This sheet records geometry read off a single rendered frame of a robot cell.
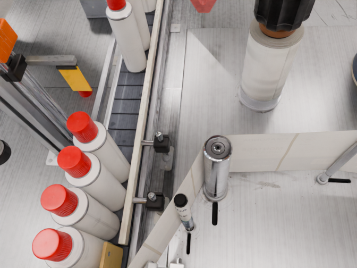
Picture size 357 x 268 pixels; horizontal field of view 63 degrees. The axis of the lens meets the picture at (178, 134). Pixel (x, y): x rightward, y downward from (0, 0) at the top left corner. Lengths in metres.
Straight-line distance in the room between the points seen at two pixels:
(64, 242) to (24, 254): 0.31
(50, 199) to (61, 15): 0.72
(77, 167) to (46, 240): 0.09
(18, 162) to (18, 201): 0.09
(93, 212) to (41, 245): 0.09
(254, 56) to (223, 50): 0.22
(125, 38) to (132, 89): 0.12
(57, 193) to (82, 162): 0.05
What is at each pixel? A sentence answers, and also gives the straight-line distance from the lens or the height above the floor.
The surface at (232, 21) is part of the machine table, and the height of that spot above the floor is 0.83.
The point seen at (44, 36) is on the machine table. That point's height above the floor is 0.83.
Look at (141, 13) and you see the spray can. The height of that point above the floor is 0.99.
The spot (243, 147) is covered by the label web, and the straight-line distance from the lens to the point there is 0.43.
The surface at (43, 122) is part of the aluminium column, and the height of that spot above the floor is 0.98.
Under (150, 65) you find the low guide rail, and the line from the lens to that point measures 0.67.
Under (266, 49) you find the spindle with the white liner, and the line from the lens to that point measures 0.49.
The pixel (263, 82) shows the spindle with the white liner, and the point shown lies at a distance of 0.55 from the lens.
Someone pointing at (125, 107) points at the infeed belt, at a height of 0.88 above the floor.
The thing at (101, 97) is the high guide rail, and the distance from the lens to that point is 0.58.
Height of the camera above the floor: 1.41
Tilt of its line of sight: 62 degrees down
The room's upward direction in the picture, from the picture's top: 12 degrees counter-clockwise
